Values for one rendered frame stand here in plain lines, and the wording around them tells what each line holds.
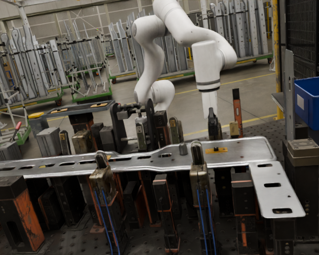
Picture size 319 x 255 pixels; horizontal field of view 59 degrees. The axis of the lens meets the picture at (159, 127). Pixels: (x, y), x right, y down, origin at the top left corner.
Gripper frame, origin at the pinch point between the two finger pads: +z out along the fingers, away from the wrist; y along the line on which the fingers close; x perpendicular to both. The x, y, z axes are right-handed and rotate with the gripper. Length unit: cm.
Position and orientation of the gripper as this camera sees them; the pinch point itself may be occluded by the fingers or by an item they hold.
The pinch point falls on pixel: (213, 128)
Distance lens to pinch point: 107.7
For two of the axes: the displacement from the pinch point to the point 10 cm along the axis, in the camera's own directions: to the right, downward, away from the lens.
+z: 1.7, 9.3, 3.2
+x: 9.7, -1.0, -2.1
